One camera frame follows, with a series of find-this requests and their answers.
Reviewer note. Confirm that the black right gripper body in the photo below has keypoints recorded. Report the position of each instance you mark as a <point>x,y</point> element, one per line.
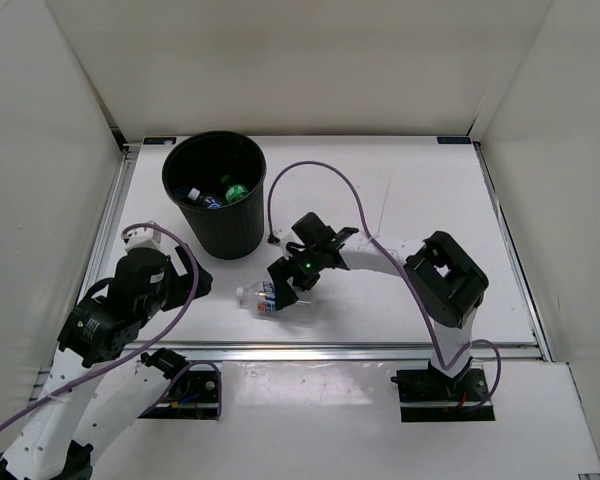
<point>305,268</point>

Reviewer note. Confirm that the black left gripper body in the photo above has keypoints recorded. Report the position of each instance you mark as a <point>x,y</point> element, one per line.
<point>175,289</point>

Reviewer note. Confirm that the clear water bottle orange label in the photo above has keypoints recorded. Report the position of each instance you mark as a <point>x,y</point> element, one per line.
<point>260,300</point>

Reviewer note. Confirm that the green soda bottle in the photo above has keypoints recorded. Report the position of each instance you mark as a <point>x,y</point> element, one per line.
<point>234,191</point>

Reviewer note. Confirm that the clear bottle blue label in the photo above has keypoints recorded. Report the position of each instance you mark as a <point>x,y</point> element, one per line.
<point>212,202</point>

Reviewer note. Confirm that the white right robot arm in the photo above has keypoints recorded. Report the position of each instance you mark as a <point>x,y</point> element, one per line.
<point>448,286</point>

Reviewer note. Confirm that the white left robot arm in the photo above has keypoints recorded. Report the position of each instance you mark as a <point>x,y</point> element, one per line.
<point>94,390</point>

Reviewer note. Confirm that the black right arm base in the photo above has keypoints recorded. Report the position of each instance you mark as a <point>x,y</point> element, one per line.
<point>424,399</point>

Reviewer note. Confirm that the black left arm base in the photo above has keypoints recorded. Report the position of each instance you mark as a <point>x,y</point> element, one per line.
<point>195,389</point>

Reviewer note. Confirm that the black ribbed plastic bin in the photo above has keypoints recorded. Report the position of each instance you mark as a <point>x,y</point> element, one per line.
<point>235,230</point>

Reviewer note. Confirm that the aluminium table frame rail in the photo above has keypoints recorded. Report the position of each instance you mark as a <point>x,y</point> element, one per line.
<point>311,395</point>

